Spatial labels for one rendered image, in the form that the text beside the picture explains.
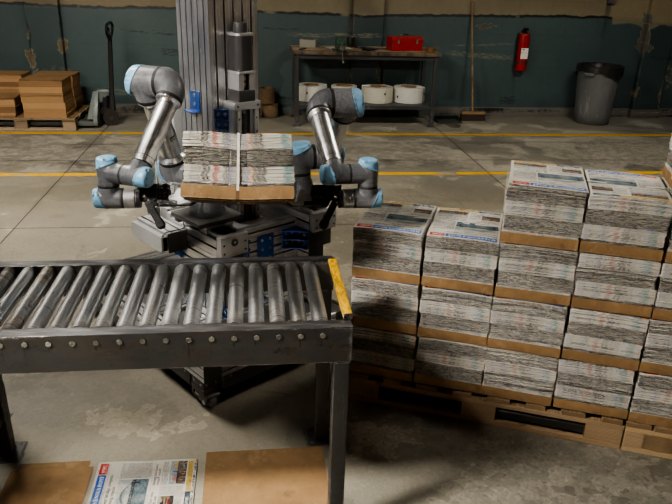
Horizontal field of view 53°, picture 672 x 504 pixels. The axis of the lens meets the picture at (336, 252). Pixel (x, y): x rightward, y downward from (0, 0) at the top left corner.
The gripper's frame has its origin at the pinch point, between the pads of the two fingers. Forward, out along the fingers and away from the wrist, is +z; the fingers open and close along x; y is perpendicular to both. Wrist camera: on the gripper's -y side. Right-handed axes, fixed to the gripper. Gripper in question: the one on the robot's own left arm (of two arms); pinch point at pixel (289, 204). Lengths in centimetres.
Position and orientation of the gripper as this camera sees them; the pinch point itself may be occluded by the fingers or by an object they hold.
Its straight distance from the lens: 255.4
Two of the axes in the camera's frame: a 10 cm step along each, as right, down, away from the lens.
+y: -0.2, -10.0, -0.3
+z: -9.9, 0.2, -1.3
